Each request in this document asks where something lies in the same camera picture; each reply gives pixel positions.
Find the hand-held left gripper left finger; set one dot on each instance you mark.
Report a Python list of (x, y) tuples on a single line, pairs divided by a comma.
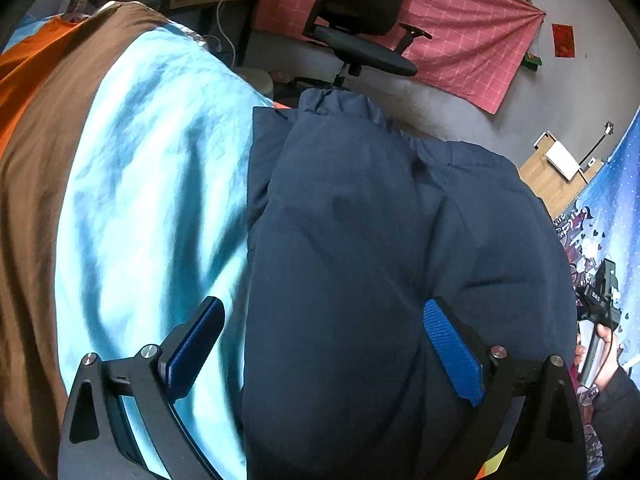
[(192, 345)]

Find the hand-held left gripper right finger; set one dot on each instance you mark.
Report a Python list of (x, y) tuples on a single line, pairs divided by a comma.
[(452, 355)]

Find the navy padded jacket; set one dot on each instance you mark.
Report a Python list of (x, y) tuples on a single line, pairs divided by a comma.
[(380, 240)]

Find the person's right forearm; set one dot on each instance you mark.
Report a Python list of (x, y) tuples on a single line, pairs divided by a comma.
[(620, 420)]

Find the person's right hand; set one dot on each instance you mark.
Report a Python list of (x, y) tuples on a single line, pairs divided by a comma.
[(611, 355)]

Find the blue printed curtain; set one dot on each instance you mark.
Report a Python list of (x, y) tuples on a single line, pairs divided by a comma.
[(615, 210)]

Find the wooden chair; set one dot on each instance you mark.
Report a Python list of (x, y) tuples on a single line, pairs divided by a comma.
[(550, 180)]

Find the white paper sheet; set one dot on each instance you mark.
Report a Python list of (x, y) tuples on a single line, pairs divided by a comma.
[(562, 159)]

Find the striped bed blanket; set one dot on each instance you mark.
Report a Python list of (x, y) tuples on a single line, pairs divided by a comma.
[(150, 185)]

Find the plastic bucket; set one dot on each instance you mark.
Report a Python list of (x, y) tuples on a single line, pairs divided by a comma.
[(256, 81)]

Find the black office chair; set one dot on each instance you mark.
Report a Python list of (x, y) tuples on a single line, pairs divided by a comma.
[(365, 15)]

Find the green wall ornament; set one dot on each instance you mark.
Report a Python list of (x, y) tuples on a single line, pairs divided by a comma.
[(532, 62)]

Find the red wall poster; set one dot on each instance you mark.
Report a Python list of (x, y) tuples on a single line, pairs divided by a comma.
[(563, 41)]

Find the pink checked wall cloth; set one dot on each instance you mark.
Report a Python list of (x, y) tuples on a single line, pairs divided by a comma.
[(465, 35)]

